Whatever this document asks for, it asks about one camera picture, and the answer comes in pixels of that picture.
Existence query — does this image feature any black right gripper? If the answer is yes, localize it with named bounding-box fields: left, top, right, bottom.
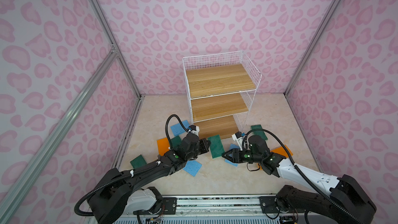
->
left=221, top=149, right=262, bottom=164

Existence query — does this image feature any green sponge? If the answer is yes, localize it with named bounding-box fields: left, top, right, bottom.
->
left=251, top=124, right=268, bottom=141
left=207, top=135, right=225, bottom=159
left=130, top=155, right=147, bottom=169
left=171, top=136, right=182, bottom=148

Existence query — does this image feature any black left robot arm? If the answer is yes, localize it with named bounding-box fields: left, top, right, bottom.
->
left=74, top=125, right=211, bottom=224

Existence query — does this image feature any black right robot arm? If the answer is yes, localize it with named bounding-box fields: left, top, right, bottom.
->
left=222, top=130, right=377, bottom=224

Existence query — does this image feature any blue sponge near shelf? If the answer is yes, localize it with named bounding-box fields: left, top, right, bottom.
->
left=170, top=120, right=190, bottom=136

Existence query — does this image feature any blue sponge centre right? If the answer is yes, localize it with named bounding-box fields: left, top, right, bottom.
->
left=224, top=144, right=240, bottom=167

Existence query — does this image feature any blue sponge lower left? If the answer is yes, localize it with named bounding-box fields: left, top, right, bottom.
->
left=183, top=160, right=202, bottom=177

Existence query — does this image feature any orange sponge upper left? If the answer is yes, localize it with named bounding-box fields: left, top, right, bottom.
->
left=157, top=138, right=170, bottom=156

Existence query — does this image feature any orange sponge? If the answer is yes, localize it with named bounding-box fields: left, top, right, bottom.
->
left=271, top=146, right=293, bottom=159
left=157, top=138, right=170, bottom=156

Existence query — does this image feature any orange sponge right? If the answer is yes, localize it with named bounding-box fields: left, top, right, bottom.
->
left=271, top=146, right=293, bottom=159

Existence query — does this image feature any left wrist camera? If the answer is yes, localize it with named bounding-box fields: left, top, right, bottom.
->
left=188, top=125, right=200, bottom=136

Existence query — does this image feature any white wire wooden shelf rack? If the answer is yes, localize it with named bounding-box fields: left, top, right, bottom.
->
left=182, top=51, right=262, bottom=139

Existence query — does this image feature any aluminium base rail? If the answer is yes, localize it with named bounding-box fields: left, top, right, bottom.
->
left=83, top=193, right=358, bottom=224

